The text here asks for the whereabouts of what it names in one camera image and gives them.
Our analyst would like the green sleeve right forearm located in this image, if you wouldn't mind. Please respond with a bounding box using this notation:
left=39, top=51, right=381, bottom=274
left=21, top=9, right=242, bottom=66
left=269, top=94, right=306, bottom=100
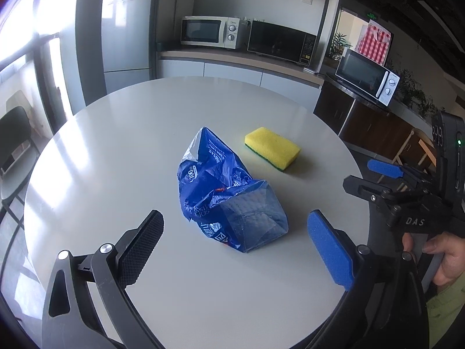
left=426, top=274, right=464, bottom=348

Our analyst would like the white microwave oven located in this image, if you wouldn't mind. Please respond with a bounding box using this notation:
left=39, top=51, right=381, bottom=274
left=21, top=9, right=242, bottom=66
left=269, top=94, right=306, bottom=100
left=180, top=16, right=248, bottom=50

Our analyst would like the round white table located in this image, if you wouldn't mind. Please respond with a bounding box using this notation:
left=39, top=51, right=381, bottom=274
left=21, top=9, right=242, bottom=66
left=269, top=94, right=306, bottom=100
left=24, top=77, right=369, bottom=348

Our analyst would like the blue plastic snack bag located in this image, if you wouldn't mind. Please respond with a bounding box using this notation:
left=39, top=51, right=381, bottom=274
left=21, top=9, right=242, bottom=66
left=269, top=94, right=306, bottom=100
left=177, top=127, right=289, bottom=253

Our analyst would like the person's right hand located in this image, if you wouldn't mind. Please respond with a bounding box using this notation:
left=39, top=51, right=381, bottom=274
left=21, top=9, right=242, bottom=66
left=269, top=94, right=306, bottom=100
left=423, top=232, right=465, bottom=289

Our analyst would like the black microwave oven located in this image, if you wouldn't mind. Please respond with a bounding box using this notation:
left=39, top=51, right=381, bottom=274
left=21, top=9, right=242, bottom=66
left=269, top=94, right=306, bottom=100
left=248, top=21, right=317, bottom=66

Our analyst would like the yellow green sponge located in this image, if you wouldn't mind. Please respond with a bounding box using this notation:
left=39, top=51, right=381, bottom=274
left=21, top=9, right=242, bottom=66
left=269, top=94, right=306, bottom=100
left=244, top=127, right=301, bottom=171

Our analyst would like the potted green plant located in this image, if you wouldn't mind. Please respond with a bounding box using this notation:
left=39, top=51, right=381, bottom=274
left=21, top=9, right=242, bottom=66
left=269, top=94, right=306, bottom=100
left=395, top=69, right=438, bottom=119

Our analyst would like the silver refrigerator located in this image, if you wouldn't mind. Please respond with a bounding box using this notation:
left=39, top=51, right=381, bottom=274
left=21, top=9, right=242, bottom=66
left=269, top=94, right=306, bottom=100
left=101, top=0, right=153, bottom=93

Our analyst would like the wooden stool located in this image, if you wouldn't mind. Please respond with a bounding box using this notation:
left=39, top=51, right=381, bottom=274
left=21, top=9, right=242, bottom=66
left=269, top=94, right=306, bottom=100
left=389, top=128, right=437, bottom=174

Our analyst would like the dark green chair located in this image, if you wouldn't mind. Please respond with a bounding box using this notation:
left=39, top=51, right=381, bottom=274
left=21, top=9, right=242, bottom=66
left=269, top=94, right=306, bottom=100
left=1, top=106, right=40, bottom=228

